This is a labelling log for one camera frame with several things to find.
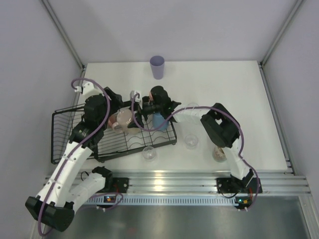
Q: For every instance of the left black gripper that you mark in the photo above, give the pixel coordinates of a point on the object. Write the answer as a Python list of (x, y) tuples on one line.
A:
[(116, 102)]

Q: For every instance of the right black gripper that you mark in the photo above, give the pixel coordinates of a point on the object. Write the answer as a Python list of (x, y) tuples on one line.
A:
[(137, 108)]

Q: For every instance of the pale pink iridescent mug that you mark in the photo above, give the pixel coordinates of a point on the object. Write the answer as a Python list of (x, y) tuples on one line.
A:
[(124, 117)]

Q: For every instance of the blue plastic tumbler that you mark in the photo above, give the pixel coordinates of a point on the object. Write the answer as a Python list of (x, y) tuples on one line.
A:
[(159, 122)]

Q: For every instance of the pink ghost pattern mug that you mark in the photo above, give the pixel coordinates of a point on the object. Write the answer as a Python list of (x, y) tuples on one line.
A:
[(113, 124)]

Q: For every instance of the salmon pink plastic tumbler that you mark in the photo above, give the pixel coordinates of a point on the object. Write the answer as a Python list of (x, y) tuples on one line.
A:
[(151, 97)]

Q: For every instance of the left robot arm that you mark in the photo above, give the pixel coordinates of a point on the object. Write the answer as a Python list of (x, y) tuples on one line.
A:
[(57, 202)]

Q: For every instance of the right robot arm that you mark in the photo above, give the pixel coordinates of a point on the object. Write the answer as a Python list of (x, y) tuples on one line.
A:
[(221, 127)]

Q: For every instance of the clear glass lower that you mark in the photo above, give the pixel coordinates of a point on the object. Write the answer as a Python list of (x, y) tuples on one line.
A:
[(149, 153)]

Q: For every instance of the clear glass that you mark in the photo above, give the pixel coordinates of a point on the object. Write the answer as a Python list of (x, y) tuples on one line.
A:
[(149, 153), (191, 141), (192, 105)]

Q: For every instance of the clear glass upper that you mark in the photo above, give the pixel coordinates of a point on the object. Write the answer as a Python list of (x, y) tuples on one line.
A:
[(192, 105)]

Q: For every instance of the purple plastic tumbler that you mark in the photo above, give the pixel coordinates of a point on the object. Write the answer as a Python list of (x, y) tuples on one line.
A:
[(157, 66)]

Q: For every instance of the clear glass middle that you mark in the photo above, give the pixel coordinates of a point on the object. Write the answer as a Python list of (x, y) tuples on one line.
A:
[(191, 141)]

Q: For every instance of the cream seashell mug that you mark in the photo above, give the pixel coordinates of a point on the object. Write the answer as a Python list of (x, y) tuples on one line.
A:
[(218, 154)]

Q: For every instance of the black wire dish rack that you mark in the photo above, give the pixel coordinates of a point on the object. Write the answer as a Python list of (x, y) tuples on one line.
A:
[(112, 145)]

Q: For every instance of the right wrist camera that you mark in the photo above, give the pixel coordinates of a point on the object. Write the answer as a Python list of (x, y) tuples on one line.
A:
[(135, 97)]

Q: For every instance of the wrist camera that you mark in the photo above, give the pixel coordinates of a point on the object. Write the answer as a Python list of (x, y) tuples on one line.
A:
[(88, 89), (135, 97)]

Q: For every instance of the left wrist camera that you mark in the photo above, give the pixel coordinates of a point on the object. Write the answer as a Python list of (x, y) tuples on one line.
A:
[(88, 89)]

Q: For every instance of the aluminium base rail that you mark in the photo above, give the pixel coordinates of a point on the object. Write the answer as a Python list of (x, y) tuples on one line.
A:
[(173, 182)]

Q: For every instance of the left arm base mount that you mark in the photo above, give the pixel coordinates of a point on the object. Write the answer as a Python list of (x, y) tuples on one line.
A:
[(117, 184)]

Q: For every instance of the perforated cable tray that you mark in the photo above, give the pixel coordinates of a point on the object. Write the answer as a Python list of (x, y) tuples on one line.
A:
[(132, 200)]

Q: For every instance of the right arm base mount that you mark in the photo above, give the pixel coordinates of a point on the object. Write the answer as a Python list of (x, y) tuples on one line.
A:
[(232, 185)]

